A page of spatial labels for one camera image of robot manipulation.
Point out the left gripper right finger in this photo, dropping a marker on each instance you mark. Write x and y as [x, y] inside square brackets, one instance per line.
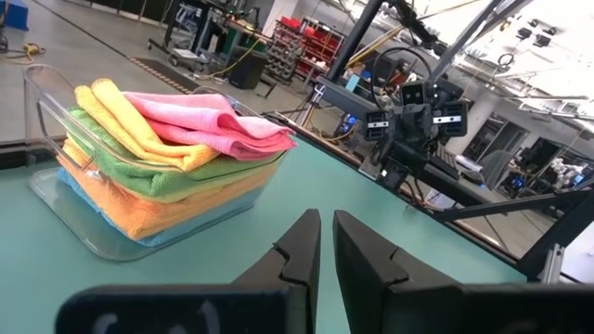
[417, 306]

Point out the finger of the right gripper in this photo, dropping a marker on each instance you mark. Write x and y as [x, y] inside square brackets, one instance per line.
[378, 125]
[448, 119]

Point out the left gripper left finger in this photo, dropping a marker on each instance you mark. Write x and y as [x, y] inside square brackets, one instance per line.
[209, 306]

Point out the blue microfiber towel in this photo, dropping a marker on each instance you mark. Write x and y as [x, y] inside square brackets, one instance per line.
[185, 229]

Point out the orange microfiber towel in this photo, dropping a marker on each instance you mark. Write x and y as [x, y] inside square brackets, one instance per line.
[209, 199]
[139, 218]
[116, 106]

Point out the yellow microfiber towel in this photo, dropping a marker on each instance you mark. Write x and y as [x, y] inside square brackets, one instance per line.
[241, 178]

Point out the green microfiber towel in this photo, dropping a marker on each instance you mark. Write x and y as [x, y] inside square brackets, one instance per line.
[139, 178]

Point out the pink microfiber towel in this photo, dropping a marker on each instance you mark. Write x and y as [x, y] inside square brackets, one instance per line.
[209, 120]

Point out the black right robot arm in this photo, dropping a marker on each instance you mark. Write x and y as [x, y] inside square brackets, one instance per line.
[417, 167]

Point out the dark grey desk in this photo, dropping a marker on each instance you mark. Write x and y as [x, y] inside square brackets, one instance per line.
[343, 99]

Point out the light blue block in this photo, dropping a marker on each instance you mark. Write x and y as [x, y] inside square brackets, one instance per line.
[352, 82]

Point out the grey slanted rig strut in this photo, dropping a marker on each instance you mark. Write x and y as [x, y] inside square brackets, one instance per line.
[468, 37]

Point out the green table mat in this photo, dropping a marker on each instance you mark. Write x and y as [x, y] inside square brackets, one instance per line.
[325, 176]

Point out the white paper sheet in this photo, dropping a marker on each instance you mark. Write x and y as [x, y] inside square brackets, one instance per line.
[438, 199]

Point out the black slanted pole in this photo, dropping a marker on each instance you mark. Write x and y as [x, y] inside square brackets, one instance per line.
[357, 32]

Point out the shelf with red bins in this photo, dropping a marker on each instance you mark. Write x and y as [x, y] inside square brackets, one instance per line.
[306, 46]

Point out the clear plastic bin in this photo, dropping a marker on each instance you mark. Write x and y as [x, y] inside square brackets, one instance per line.
[93, 232]

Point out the black floor box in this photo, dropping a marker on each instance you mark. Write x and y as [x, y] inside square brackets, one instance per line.
[248, 69]

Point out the cluttered lab workbench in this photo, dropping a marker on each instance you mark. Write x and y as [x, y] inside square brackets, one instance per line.
[209, 28]

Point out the black floor mat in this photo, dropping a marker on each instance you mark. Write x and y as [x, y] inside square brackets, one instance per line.
[162, 72]

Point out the blue crate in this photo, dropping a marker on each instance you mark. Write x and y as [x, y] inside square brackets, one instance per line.
[14, 14]

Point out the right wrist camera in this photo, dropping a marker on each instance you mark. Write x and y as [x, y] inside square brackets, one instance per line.
[414, 93]

